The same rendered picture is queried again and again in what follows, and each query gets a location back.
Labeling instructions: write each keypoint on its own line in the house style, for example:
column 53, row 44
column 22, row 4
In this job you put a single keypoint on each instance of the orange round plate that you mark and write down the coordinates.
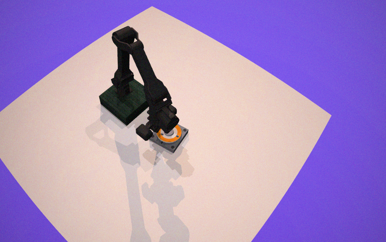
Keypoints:
column 172, row 138

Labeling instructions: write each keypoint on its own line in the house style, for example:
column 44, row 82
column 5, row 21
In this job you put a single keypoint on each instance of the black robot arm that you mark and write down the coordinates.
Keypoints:
column 155, row 91

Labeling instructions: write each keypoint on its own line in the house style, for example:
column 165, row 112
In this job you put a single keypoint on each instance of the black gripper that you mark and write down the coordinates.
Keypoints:
column 144, row 131

